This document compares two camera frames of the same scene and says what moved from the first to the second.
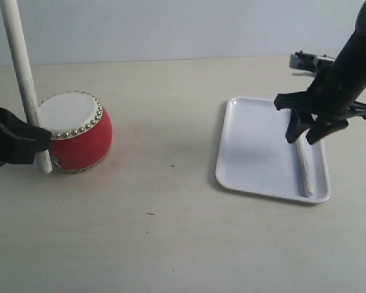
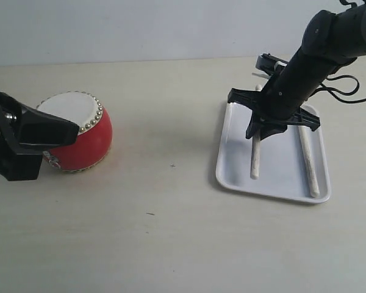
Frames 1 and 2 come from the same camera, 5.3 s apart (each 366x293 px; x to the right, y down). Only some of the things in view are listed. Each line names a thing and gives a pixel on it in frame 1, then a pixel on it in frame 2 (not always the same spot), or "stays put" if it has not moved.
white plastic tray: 254,155 stays put
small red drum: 81,130 stays put
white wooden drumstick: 22,71 to 254,171
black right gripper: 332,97 to 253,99
